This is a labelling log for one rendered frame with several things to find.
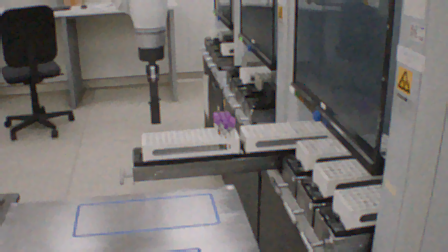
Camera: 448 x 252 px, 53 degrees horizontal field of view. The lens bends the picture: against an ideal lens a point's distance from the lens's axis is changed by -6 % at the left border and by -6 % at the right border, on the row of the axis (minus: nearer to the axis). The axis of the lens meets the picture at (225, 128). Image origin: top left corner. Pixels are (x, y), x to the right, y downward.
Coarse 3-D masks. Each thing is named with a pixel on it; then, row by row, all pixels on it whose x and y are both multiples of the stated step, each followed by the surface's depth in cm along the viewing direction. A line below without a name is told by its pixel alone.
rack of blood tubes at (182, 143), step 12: (168, 132) 150; (180, 132) 150; (192, 132) 150; (204, 132) 150; (144, 144) 142; (156, 144) 142; (168, 144) 142; (180, 144) 142; (192, 144) 143; (204, 144) 144; (216, 144) 150; (144, 156) 142; (156, 156) 142; (168, 156) 143; (180, 156) 144; (192, 156) 144
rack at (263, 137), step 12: (312, 120) 158; (252, 132) 149; (264, 132) 149; (276, 132) 149; (288, 132) 149; (300, 132) 149; (312, 132) 149; (324, 132) 149; (252, 144) 146; (264, 144) 154; (276, 144) 154; (288, 144) 154
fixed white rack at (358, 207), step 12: (336, 192) 114; (348, 192) 115; (360, 192) 113; (372, 192) 114; (336, 204) 113; (348, 204) 109; (360, 204) 109; (372, 204) 108; (348, 216) 106; (360, 216) 114; (372, 216) 113; (348, 228) 107
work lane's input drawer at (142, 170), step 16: (240, 144) 151; (160, 160) 142; (176, 160) 143; (192, 160) 144; (208, 160) 145; (224, 160) 145; (240, 160) 146; (256, 160) 147; (272, 160) 147; (128, 176) 148; (144, 176) 142; (160, 176) 143; (176, 176) 144; (192, 176) 145
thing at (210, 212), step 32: (160, 192) 124; (192, 192) 124; (224, 192) 124; (32, 224) 109; (64, 224) 109; (96, 224) 110; (128, 224) 110; (160, 224) 110; (192, 224) 110; (224, 224) 110
